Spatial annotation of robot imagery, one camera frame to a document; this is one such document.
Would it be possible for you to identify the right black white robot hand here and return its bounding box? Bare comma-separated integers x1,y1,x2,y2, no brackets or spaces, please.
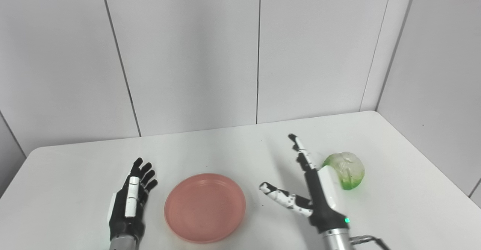
259,133,351,234

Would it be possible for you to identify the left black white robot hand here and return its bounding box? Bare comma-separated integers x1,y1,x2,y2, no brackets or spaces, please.
108,158,158,242

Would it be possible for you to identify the green white cabbage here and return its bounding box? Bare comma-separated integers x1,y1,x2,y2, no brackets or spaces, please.
322,152,365,191

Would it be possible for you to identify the pink plate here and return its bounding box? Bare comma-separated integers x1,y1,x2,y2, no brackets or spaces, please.
164,173,247,243

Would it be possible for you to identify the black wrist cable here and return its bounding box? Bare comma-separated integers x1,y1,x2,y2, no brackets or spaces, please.
349,235,391,250

